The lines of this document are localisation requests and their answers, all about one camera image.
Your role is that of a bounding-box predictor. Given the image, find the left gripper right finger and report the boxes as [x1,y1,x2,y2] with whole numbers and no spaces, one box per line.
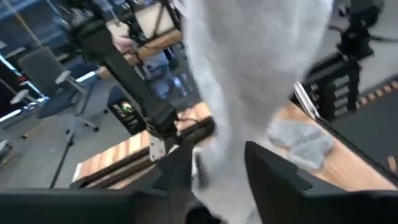
[245,141,398,224]

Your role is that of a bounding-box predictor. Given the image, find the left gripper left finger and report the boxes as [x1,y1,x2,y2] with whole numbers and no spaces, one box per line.
[0,139,195,224]

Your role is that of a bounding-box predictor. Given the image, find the grey socks with white tag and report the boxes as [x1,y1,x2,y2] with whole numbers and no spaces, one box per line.
[266,119,336,171]

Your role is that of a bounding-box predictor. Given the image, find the long white garment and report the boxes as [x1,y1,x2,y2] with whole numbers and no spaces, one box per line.
[182,0,335,224]

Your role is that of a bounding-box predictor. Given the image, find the black stand leg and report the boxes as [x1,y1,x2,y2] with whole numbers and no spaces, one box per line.
[49,136,76,189]

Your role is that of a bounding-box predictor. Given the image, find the black computer tower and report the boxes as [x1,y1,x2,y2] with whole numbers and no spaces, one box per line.
[106,85,147,136]

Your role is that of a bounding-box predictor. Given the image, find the black mat with hazard stripes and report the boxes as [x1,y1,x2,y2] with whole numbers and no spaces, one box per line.
[329,74,398,162]

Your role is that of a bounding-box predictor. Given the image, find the black drawer cabinet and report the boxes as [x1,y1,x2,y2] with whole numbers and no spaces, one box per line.
[290,52,363,123]

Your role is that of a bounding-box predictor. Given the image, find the person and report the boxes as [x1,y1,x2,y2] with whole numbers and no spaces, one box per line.
[110,34,195,100]

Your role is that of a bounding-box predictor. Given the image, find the grey office chair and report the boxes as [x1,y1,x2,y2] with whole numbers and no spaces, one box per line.
[9,46,109,144]

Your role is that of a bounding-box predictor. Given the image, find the person's hand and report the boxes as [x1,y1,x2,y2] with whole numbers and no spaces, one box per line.
[111,35,138,54]

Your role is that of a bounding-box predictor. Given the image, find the black tripod stand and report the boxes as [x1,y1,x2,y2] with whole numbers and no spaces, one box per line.
[328,0,398,62]

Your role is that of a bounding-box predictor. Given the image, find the wooden table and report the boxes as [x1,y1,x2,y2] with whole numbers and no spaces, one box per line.
[99,2,184,78]

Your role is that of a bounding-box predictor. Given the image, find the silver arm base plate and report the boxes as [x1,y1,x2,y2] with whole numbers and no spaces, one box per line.
[148,133,175,162]

